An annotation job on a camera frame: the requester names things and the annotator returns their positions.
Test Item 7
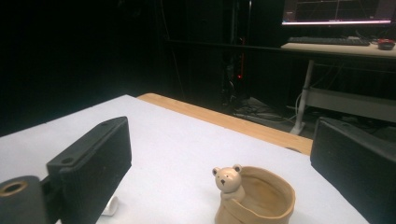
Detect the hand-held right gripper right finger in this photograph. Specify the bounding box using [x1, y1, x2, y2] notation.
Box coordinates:
[310, 117, 396, 224]

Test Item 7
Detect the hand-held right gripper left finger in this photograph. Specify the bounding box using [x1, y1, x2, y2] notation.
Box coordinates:
[46, 116, 133, 224]

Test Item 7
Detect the tan ceramic bear pen holder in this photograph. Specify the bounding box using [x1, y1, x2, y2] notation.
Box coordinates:
[212, 163, 296, 224]

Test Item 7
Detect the white-legged desk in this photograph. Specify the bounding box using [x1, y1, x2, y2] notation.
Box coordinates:
[280, 41, 396, 135]

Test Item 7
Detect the white table sheet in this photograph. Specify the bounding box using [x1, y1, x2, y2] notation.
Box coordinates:
[0, 94, 370, 224]

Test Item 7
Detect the red and black mouse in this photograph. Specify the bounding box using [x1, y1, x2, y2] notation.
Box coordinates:
[377, 38, 396, 50]

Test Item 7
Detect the black keyboard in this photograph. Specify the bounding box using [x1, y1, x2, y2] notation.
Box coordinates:
[287, 36, 372, 48]

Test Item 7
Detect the black computer tower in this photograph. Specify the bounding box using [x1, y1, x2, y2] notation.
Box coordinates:
[220, 31, 251, 106]

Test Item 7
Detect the computer monitor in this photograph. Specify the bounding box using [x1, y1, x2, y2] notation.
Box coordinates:
[281, 0, 396, 27]

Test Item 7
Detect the white cable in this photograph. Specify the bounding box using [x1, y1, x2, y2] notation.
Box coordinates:
[286, 90, 309, 124]

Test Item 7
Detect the bundle of black floor cables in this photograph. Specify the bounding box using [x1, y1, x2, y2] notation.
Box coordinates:
[233, 96, 298, 125]

